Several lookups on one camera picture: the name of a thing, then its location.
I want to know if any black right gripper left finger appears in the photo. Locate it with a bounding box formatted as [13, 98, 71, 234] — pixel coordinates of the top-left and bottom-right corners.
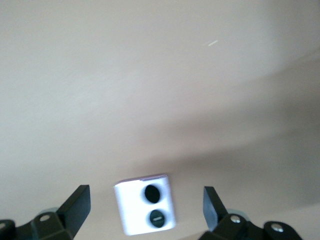
[0, 184, 91, 240]

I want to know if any lavender flip phone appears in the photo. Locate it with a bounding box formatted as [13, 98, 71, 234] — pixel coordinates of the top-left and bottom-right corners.
[113, 173, 177, 236]

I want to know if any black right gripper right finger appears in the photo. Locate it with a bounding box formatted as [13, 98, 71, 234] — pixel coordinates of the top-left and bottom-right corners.
[198, 186, 303, 240]

